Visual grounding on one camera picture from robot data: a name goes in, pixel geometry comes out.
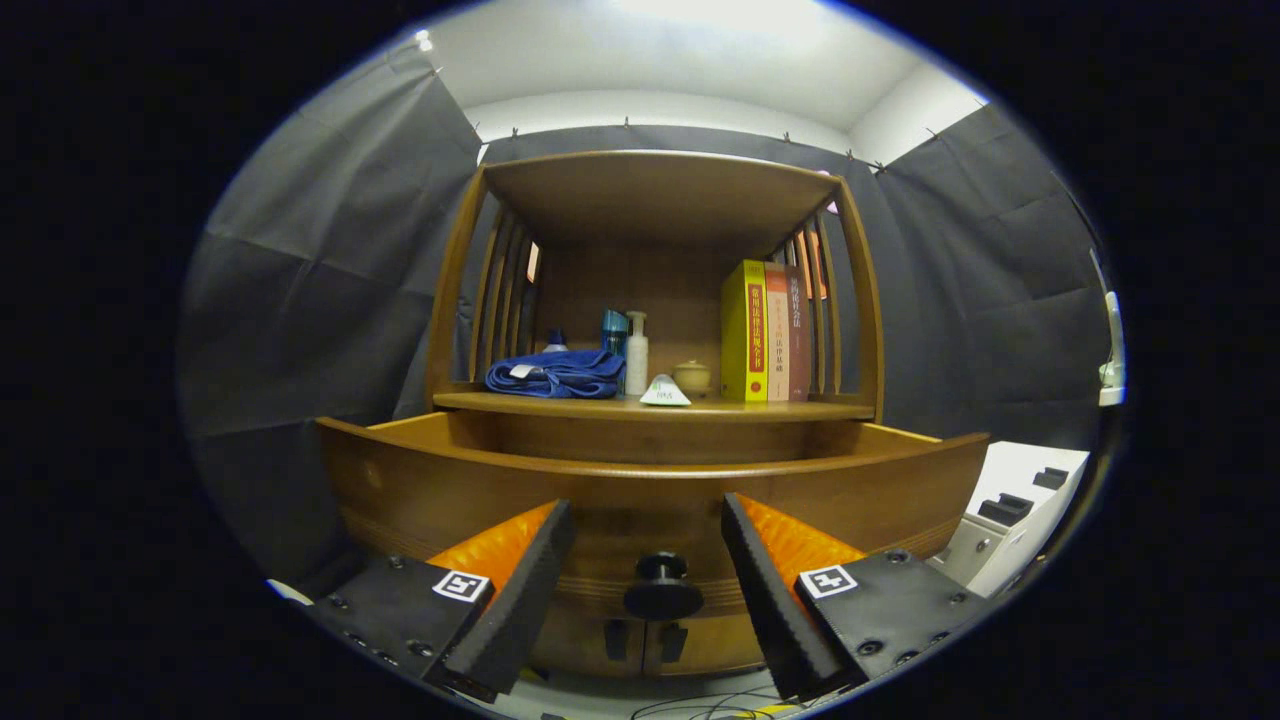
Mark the wooden countertop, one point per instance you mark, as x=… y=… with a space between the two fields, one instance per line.
x=720 y=408

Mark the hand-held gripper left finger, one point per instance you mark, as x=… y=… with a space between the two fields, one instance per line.
x=530 y=600

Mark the white drawer unit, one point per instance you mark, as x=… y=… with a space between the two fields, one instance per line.
x=1020 y=465

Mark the yellow and black floor tape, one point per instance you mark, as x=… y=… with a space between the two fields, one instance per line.
x=765 y=712

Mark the wooden cabinet door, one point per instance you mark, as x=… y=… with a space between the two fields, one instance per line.
x=720 y=640
x=580 y=645

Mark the brown book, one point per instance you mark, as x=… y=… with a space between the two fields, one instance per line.
x=798 y=340

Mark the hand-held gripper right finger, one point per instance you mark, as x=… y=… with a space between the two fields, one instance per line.
x=768 y=600

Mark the folded blue towel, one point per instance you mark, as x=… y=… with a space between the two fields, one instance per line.
x=560 y=375

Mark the white pump bottle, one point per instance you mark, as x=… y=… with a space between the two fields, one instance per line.
x=636 y=365

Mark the white squeeze tube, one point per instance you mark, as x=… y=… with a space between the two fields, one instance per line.
x=665 y=393

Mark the yellow book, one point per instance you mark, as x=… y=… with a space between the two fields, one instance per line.
x=740 y=340

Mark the small white bottle blue cap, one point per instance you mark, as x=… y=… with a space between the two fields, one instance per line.
x=556 y=343

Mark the white device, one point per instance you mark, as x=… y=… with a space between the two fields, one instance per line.
x=1110 y=375

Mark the beige lidded teacup with saucer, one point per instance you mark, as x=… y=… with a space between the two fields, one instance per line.
x=692 y=378

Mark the wooden drawer with black knob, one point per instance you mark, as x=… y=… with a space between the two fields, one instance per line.
x=640 y=510

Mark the wooden cabinet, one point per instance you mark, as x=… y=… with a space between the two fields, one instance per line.
x=650 y=200

